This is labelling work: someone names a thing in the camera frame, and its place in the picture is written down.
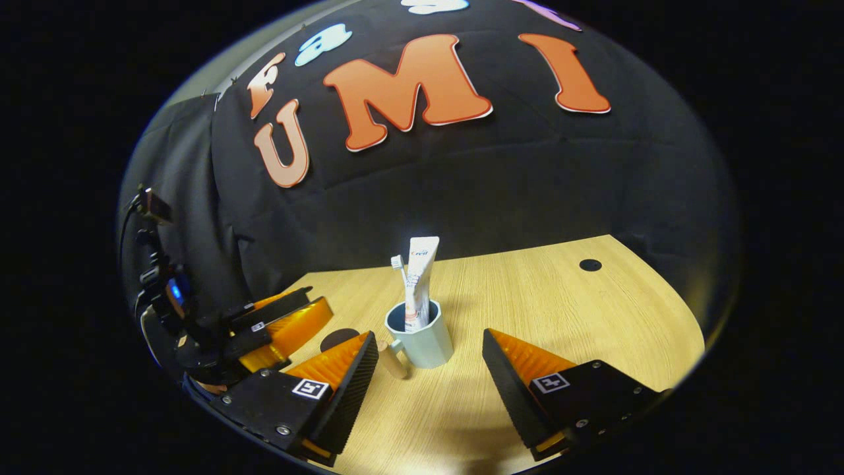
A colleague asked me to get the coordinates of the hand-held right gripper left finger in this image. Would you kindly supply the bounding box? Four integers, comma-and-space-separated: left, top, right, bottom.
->
211, 331, 380, 468

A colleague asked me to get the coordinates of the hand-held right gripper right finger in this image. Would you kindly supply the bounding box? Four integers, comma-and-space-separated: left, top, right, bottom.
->
481, 328, 663, 462

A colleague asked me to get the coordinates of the dark round coaster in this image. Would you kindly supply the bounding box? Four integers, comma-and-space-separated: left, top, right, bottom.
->
320, 329, 361, 353

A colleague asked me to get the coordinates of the pale green cup wooden handle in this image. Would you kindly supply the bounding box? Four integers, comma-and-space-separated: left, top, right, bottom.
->
377, 300, 454, 380

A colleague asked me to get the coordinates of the white toothbrush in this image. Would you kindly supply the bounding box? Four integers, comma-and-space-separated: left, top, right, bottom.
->
390, 255, 413, 311

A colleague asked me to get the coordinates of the white toothpaste tube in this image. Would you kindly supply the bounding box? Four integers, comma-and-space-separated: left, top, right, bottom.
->
404, 236, 440, 331

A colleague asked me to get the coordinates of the wooden desktop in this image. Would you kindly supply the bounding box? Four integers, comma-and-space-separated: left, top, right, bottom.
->
264, 234, 706, 475

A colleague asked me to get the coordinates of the black backdrop cloth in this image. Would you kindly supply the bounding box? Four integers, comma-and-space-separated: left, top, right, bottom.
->
119, 0, 742, 331

